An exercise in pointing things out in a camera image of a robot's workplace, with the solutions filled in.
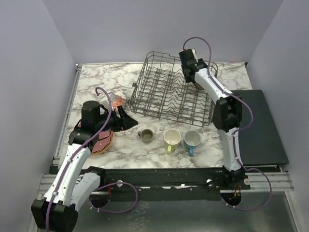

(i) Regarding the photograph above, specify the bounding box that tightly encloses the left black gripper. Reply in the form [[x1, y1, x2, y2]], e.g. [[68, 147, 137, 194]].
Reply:
[[95, 105, 139, 132]]

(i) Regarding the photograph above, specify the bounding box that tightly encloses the red blue patterned bowl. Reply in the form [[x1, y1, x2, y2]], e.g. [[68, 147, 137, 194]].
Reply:
[[110, 93, 124, 111]]

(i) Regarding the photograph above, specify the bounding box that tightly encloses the small grey mug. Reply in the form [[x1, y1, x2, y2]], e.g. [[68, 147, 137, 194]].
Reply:
[[138, 129, 154, 144]]

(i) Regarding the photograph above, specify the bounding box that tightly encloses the dark brown patterned bowl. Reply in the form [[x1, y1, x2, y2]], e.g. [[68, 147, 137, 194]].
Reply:
[[194, 83, 205, 91]]

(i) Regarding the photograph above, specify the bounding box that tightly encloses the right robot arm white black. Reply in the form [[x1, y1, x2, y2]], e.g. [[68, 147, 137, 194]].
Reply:
[[179, 49, 245, 189]]

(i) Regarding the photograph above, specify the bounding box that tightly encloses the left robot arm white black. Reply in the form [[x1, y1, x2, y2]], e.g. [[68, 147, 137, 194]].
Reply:
[[31, 101, 138, 232]]

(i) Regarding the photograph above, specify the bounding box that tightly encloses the tan plate under pink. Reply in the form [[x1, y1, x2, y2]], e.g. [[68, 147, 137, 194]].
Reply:
[[91, 130, 114, 156]]

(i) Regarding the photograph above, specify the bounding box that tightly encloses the yellow cream mug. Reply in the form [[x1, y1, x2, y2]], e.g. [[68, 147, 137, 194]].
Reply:
[[163, 129, 181, 154]]

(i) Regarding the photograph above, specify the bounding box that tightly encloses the blue mug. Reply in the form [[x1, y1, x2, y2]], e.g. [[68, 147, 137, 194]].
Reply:
[[183, 130, 201, 157]]

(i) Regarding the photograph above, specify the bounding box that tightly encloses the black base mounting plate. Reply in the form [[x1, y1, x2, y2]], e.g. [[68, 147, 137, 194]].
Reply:
[[79, 166, 251, 203]]

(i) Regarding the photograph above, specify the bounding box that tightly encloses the dark blue box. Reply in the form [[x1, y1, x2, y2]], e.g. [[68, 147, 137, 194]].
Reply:
[[233, 90, 289, 166]]

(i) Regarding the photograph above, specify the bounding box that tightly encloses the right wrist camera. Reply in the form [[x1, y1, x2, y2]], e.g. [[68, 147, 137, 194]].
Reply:
[[179, 49, 197, 61]]

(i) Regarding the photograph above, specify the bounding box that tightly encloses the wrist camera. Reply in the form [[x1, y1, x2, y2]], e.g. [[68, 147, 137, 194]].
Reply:
[[179, 49, 197, 61], [100, 92, 116, 110]]

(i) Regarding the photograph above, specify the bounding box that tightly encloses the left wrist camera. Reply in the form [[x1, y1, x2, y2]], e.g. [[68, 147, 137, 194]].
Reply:
[[100, 92, 116, 110]]

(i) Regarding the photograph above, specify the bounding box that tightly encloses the grey wire dish rack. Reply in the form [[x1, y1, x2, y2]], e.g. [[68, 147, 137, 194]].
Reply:
[[126, 51, 214, 127]]

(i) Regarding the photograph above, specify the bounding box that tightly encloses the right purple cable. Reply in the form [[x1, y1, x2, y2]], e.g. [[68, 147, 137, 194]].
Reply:
[[183, 37, 273, 211]]

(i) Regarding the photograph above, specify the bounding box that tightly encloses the purple cable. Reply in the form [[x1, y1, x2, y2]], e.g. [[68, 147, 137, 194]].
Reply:
[[44, 87, 138, 232], [183, 37, 273, 211]]

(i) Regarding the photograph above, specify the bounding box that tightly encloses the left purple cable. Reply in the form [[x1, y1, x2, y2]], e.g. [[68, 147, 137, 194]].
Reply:
[[44, 87, 138, 232]]

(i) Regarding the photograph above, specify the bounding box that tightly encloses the aluminium rail frame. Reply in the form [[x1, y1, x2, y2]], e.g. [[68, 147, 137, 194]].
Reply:
[[26, 63, 82, 232]]

